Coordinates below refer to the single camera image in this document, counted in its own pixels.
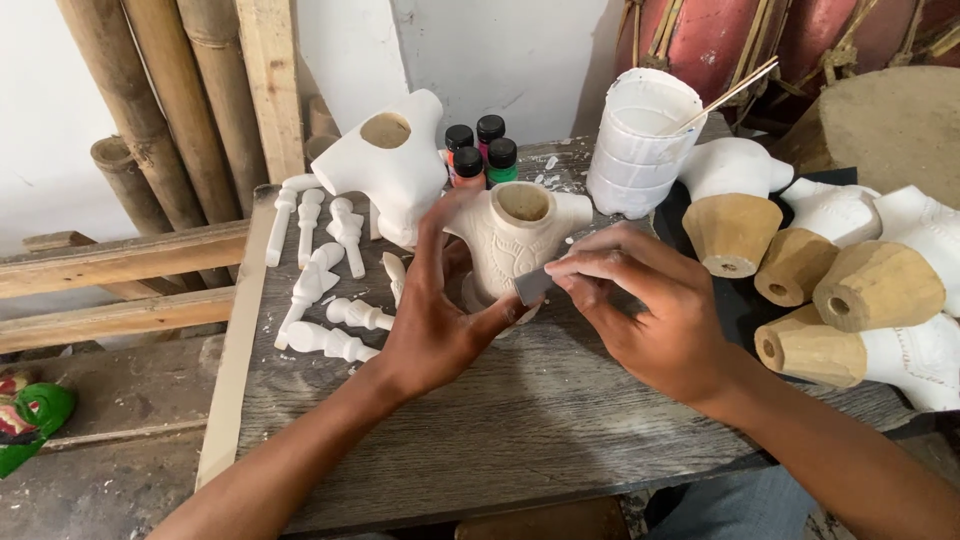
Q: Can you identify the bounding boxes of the person's left hand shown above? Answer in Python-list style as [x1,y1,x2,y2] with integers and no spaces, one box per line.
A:
[375,190,534,400]

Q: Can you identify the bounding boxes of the person's right hand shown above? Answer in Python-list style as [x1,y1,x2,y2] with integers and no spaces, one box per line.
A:
[543,220,742,411]

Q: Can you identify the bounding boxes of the grey sandpaper piece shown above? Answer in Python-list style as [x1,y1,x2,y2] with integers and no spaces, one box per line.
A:
[513,266,558,308]

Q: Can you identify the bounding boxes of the carved white puppet torso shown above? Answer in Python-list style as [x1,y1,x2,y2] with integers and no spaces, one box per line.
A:
[445,181,594,339]

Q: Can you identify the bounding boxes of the white plastic container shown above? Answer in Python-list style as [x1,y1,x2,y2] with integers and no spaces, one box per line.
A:
[585,66,708,221]

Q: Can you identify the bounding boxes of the green paint bottle black cap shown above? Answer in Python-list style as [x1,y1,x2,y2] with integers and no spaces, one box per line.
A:
[486,137,519,188]

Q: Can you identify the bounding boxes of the white puppet torso wooden base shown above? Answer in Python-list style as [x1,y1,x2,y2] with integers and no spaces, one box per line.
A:
[753,303,960,414]
[811,184,960,334]
[753,177,885,309]
[677,136,795,279]

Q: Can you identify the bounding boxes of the black mat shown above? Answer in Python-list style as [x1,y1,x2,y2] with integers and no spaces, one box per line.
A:
[651,165,960,456]

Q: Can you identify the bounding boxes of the red paint bottle black cap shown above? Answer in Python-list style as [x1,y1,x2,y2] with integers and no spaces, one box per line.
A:
[451,146,488,192]

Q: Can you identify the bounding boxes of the pink paint bottle black cap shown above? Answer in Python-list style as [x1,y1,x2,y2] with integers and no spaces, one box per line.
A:
[476,114,507,155]

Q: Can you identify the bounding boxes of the orange paint bottle black cap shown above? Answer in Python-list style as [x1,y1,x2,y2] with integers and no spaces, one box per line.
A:
[444,123,476,166]

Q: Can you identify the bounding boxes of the thin wooden stick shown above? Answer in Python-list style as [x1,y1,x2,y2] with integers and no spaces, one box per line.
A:
[697,66,781,125]
[671,56,780,136]

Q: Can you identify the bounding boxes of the large plain white puppet torso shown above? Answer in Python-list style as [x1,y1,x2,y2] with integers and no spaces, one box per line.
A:
[310,88,450,249]

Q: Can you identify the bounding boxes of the red drum with rattan lacing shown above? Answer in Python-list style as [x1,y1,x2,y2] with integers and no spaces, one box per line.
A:
[738,0,960,136]
[613,0,790,108]

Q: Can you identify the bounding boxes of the brown wooden stool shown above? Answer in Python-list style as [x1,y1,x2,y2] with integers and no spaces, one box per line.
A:
[453,495,633,540]

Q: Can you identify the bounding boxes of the person's blue jeans leg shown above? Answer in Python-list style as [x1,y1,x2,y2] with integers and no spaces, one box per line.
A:
[643,464,840,540]

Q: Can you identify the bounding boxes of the group of white puppet arms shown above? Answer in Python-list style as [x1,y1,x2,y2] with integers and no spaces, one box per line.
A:
[264,173,408,365]

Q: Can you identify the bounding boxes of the small bamboo stump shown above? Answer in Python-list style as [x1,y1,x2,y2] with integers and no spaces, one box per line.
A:
[303,134,340,168]

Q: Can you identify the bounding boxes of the beige round drum skin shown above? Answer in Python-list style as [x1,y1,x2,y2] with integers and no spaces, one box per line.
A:
[771,65,960,210]

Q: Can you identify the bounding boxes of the pale wooden table edge strip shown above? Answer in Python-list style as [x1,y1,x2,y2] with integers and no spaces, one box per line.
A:
[195,184,282,494]

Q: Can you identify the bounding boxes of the upright pale wooden plank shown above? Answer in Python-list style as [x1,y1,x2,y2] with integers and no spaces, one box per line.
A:
[234,0,307,186]

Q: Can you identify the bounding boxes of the tall bamboo pole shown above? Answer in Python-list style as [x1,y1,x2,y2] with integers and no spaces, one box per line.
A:
[120,0,243,226]
[55,0,235,290]
[175,0,270,219]

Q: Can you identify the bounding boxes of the short bamboo pole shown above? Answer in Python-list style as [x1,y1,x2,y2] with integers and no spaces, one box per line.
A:
[89,134,189,295]

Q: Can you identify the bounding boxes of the green and red mask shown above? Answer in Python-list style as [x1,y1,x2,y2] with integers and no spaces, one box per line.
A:
[0,369,78,481]

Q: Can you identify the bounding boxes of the wooden rail frame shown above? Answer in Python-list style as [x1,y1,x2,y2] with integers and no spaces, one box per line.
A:
[0,217,253,355]

